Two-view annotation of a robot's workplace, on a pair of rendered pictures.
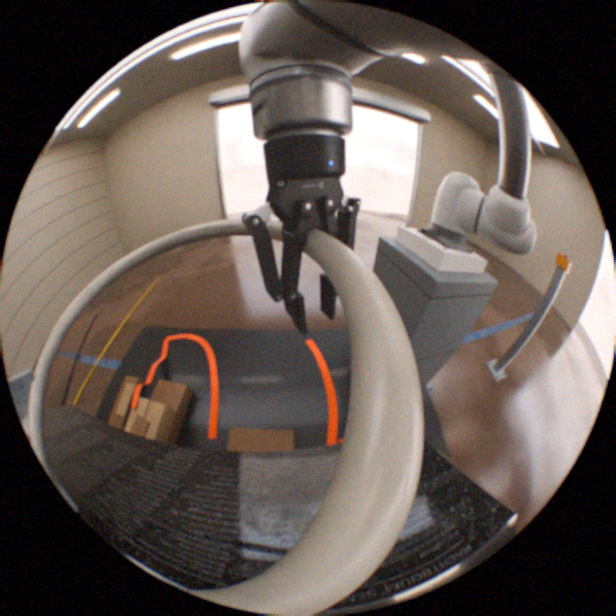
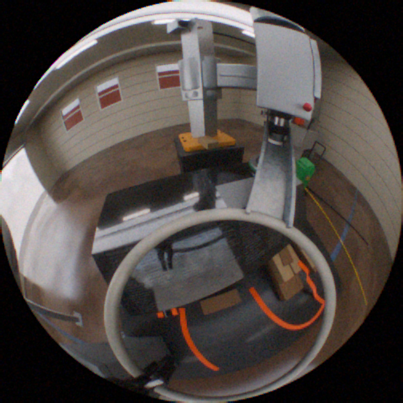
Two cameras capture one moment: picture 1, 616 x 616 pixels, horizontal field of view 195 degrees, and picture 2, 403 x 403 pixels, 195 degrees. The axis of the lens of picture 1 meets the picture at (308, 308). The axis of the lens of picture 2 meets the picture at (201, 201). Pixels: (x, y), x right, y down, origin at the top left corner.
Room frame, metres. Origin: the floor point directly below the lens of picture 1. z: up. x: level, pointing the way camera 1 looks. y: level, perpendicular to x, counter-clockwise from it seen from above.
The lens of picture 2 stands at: (0.00, 0.16, 1.15)
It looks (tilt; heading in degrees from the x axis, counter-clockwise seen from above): 48 degrees down; 169
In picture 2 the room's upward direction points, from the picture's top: 5 degrees counter-clockwise
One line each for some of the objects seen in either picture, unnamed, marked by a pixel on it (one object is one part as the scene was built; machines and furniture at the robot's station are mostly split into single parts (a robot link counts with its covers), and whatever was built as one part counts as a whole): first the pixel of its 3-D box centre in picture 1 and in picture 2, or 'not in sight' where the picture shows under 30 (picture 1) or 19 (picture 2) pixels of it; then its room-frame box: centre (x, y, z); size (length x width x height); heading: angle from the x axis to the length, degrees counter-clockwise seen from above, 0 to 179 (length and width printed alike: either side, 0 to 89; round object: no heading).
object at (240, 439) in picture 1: (262, 443); (220, 301); (0.13, 0.21, 0.07); 0.30 x 0.12 x 0.12; 92
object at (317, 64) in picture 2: not in sight; (314, 67); (-0.27, 0.67, 1.38); 0.08 x 0.03 x 0.28; 137
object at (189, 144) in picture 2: not in sight; (204, 137); (-1.17, 0.49, 0.76); 0.49 x 0.49 x 0.05; 1
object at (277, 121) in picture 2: not in sight; (281, 108); (-0.41, 0.64, 1.14); 0.12 x 0.09 x 0.30; 137
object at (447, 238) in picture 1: (443, 234); not in sight; (0.59, -0.52, 0.89); 0.22 x 0.18 x 0.06; 97
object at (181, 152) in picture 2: not in sight; (205, 169); (-1.17, 0.49, 0.37); 0.66 x 0.66 x 0.74; 1
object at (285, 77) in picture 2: not in sight; (282, 74); (-0.46, 0.68, 1.32); 0.36 x 0.22 x 0.45; 137
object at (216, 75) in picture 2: not in sight; (224, 76); (-1.09, 0.67, 1.37); 0.74 x 0.34 x 0.25; 64
